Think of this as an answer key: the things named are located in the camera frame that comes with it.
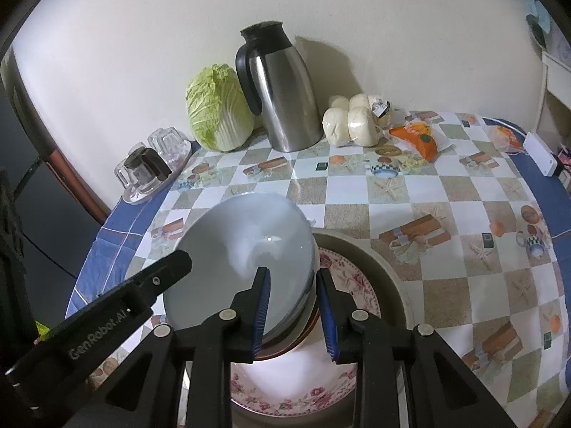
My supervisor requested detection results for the white power strip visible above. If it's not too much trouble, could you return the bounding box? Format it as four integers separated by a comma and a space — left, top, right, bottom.
522, 132, 559, 177

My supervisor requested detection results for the small white bowl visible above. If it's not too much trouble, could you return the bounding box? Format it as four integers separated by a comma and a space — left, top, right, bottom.
258, 238, 319, 350

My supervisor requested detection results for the steel thermos jug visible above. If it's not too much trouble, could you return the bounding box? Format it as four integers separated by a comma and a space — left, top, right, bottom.
235, 21, 323, 153

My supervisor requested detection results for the bag of steamed buns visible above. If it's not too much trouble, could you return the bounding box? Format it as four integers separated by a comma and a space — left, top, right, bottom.
322, 94, 392, 148

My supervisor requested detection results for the clear glass cup tray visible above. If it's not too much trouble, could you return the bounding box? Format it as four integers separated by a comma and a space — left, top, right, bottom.
114, 128, 193, 205

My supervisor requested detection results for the round steel plate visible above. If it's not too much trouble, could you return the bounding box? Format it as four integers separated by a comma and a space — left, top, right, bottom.
232, 229, 413, 427

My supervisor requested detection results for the white shelf unit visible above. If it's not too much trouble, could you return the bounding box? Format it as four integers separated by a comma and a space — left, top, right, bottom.
532, 51, 570, 151

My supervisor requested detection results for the floral rimmed round plate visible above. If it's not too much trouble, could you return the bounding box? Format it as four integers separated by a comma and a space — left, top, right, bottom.
230, 248, 380, 418

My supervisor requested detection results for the patterned blue tablecloth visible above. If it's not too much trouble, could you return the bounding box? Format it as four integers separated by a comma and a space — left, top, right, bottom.
68, 111, 570, 427

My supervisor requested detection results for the napa cabbage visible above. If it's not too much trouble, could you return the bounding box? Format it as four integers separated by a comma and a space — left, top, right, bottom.
185, 64, 254, 153

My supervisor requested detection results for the orange snack packet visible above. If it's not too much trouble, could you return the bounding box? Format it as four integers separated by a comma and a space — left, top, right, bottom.
389, 120, 452, 162

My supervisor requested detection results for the strawberry pattern bowl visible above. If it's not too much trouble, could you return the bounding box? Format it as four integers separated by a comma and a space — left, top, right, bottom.
256, 307, 319, 361

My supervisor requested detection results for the small orange packet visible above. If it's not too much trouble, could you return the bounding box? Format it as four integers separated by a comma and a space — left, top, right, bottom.
485, 126, 525, 154

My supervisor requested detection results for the pale blue bowl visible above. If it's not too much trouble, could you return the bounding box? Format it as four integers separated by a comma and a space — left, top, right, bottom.
163, 192, 315, 340

